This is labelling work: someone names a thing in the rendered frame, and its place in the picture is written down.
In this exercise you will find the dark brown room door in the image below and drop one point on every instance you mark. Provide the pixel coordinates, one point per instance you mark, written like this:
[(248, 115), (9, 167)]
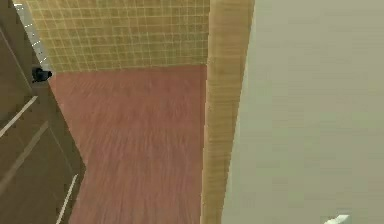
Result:
[(30, 150)]

